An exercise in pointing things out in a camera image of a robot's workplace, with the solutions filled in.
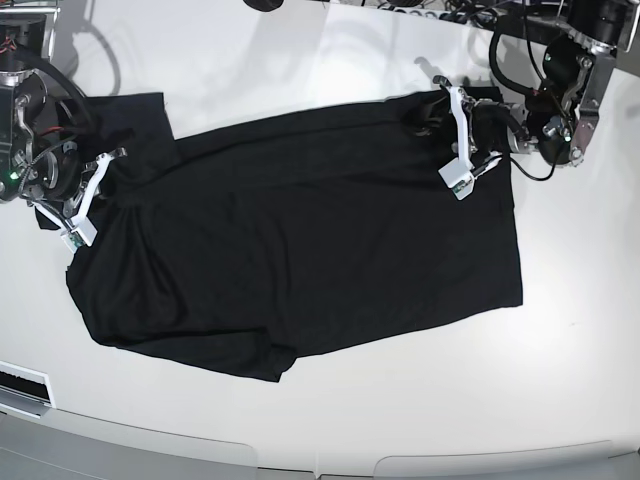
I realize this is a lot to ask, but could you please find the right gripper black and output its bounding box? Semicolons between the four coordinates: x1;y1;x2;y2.
39;139;98;215

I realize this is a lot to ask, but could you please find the black corrugated cable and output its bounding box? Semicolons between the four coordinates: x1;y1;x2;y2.
29;59;94;136
487;27;539;101

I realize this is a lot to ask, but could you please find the black t-shirt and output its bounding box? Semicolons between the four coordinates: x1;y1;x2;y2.
66;91;523;382

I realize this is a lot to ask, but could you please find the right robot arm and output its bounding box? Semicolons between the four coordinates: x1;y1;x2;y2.
1;1;97;219

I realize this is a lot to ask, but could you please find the black corrugated left cable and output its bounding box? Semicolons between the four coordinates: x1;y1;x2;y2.
29;59;94;136

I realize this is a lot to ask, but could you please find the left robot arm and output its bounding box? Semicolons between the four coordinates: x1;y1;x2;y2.
434;1;639;168

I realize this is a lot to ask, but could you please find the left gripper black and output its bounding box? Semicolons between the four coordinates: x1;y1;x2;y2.
404;75;525;154

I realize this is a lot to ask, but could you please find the black corrugated right cable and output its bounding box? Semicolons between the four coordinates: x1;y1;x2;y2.
487;27;539;101

